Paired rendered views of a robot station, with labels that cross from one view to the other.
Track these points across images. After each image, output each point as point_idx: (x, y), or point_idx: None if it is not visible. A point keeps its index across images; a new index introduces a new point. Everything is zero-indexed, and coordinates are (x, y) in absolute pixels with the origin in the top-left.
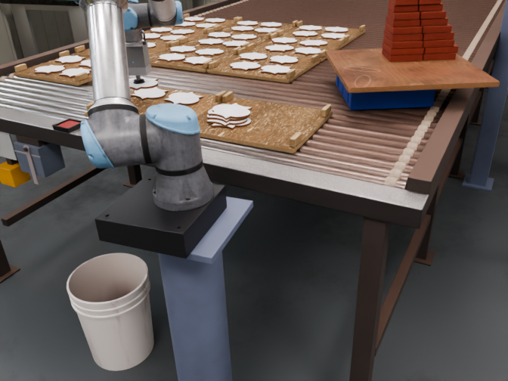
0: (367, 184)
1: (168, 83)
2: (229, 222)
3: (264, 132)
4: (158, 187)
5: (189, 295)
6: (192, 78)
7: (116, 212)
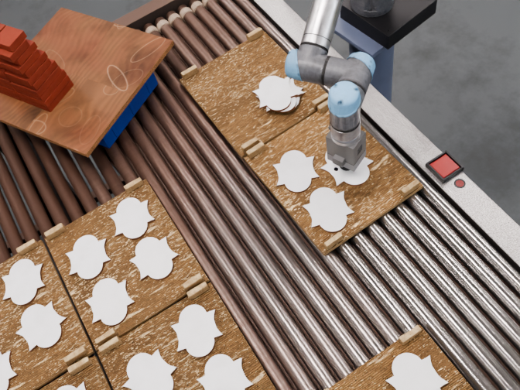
0: None
1: (281, 271)
2: None
3: (265, 63)
4: None
5: None
6: (238, 275)
7: (422, 0)
